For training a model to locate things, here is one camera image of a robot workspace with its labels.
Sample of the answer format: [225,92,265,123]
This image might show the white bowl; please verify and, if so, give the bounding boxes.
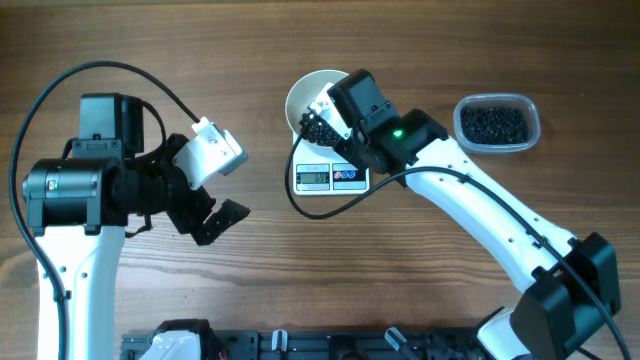
[285,69,347,139]

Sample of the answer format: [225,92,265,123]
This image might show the white digital kitchen scale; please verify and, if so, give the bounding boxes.
[292,140,370,196]

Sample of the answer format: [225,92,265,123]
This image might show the left black camera cable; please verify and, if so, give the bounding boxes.
[8,60,201,360]

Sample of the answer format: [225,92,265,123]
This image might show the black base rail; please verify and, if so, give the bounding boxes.
[119,319,492,360]

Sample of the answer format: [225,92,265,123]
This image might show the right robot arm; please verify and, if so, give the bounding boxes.
[327,69,630,359]

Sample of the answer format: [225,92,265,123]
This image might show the black beans in container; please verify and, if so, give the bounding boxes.
[461,105,528,145]

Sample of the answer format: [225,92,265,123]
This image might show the right black camera cable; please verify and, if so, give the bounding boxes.
[283,127,632,360]

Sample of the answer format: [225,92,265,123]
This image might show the black beans in bowl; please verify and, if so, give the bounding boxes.
[299,111,342,147]

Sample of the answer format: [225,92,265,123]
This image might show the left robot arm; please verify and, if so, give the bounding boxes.
[22,93,250,359]

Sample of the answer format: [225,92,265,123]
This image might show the clear plastic container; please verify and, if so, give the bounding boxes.
[453,93,541,154]

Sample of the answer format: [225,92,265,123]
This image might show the black camera cable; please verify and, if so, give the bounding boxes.
[8,60,201,360]
[283,127,632,360]

